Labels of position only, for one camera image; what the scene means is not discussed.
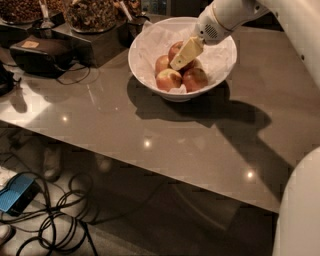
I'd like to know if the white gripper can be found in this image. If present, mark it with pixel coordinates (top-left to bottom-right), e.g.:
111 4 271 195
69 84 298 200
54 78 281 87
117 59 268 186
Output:
172 0 269 70

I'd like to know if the red apple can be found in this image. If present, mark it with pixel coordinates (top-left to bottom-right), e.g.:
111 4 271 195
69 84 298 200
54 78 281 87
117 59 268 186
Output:
182 68 208 92
156 68 182 92
168 41 195 71
155 55 170 75

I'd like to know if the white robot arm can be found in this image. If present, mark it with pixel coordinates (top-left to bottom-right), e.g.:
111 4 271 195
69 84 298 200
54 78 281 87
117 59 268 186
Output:
171 0 320 256

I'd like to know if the white paper bowl liner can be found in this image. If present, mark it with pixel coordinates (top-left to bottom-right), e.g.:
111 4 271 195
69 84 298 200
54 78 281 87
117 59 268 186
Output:
135 16 234 95

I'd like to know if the white ceramic bowl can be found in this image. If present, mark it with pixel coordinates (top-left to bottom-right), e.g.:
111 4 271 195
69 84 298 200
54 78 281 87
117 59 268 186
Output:
127 16 238 103

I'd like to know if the black cup with scoop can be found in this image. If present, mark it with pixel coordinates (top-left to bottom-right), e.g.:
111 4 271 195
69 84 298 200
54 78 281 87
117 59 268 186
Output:
118 16 149 48

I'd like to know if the dark wooden display stand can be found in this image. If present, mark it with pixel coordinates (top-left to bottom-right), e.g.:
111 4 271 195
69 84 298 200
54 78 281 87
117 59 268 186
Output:
0 13 126 67

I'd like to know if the middle glass jar of granola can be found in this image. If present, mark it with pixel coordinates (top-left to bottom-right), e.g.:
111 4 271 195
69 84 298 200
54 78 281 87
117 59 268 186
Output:
64 0 116 34

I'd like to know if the black box with label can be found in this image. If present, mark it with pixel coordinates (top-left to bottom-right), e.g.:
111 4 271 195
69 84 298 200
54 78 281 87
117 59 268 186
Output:
9 36 74 78

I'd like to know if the metal scoop in cup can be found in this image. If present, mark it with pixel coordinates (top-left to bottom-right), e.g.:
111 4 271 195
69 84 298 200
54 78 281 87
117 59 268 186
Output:
33 0 55 39

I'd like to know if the left glass jar of nuts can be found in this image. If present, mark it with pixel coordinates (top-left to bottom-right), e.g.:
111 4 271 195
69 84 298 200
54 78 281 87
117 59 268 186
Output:
0 0 63 24

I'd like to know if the black object at left edge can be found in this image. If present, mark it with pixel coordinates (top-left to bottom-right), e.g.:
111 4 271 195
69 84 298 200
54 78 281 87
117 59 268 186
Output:
0 62 14 96

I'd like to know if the blue foot pedal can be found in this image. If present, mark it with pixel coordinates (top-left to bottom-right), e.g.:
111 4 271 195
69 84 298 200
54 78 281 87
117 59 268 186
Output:
0 174 39 216

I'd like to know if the white shoe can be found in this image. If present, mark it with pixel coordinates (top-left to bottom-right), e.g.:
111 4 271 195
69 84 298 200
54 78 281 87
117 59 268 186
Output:
0 224 13 246

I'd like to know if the black floor cable bundle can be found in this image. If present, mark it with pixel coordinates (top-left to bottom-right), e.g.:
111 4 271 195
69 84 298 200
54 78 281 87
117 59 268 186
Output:
0 151 101 256

